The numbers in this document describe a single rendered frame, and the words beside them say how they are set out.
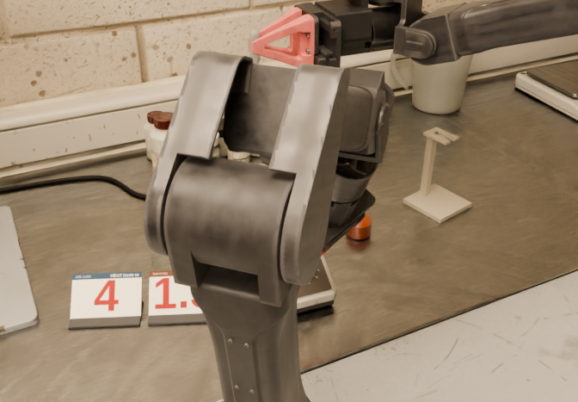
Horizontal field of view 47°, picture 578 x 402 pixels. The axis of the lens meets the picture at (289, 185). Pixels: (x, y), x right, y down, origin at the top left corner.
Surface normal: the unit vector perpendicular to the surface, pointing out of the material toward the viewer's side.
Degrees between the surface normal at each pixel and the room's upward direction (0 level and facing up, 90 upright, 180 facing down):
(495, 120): 0
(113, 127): 90
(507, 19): 87
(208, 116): 40
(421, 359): 0
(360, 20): 89
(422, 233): 0
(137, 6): 90
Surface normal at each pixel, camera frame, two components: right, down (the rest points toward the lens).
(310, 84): -0.20, -0.35
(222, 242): -0.32, 0.43
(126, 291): 0.05, -0.33
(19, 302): 0.00, -0.86
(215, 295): -0.31, 0.61
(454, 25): -0.56, 0.38
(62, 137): 0.44, 0.46
